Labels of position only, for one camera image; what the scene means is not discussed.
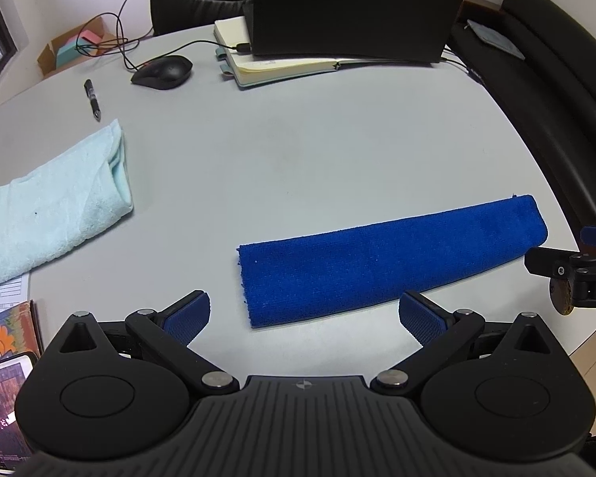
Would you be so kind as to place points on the open cream notebook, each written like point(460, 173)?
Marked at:
point(278, 67)

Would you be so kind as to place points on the black pen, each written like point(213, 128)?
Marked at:
point(92, 99)

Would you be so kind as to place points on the colourful printed book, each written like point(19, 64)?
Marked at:
point(5, 333)

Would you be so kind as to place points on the pink sticky note block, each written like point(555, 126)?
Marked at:
point(90, 38)

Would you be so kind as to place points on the black computer mouse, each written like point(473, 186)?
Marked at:
point(163, 72)

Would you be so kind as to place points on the printed paper sheet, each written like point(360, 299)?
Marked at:
point(10, 293)

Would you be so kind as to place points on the cardboard box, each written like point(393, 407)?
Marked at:
point(47, 57)

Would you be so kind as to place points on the black laptop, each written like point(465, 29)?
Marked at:
point(357, 5)

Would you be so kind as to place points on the white smartphone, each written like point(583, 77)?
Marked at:
point(0, 407)

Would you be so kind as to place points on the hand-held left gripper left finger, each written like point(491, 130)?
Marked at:
point(188, 315)

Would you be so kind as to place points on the blue face mask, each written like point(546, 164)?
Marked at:
point(494, 39)

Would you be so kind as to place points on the teal sticky note block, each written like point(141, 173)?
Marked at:
point(69, 54)

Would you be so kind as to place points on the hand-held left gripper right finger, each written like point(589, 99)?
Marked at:
point(422, 318)

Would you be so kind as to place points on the black leather sofa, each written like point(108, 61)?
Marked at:
point(551, 84)

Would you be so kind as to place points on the round bronze disc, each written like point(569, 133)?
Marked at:
point(561, 294)

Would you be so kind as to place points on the light blue towel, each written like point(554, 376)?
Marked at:
point(54, 203)

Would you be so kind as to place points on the dark blue towel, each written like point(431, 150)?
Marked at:
point(377, 258)

